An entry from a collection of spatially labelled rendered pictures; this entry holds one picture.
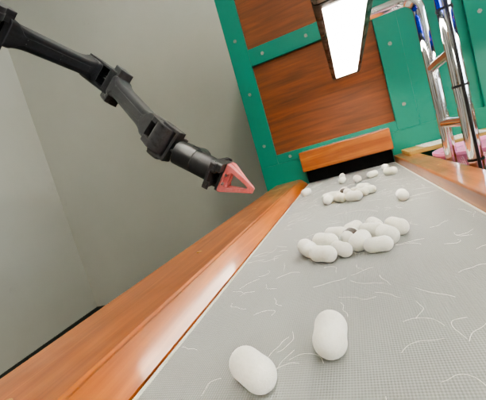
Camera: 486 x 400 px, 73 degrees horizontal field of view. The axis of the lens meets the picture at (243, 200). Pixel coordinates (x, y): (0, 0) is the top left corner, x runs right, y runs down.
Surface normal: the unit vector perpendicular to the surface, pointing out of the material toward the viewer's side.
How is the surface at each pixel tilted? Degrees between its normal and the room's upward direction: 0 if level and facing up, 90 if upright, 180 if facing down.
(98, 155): 90
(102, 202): 90
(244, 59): 90
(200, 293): 45
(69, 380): 0
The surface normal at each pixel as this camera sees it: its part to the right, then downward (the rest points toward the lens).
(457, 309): -0.28, -0.96
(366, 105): -0.30, 0.18
